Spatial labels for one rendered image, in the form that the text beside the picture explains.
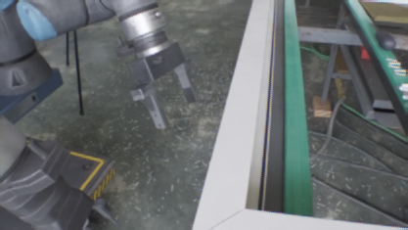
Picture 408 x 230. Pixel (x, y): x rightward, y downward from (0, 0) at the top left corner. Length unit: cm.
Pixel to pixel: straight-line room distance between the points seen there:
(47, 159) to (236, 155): 21
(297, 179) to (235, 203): 14
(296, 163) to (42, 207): 34
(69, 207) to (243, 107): 27
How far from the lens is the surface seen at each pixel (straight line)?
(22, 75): 102
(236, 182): 32
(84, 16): 74
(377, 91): 123
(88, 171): 126
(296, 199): 41
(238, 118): 40
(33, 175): 37
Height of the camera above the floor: 118
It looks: 37 degrees down
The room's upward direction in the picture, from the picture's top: 2 degrees counter-clockwise
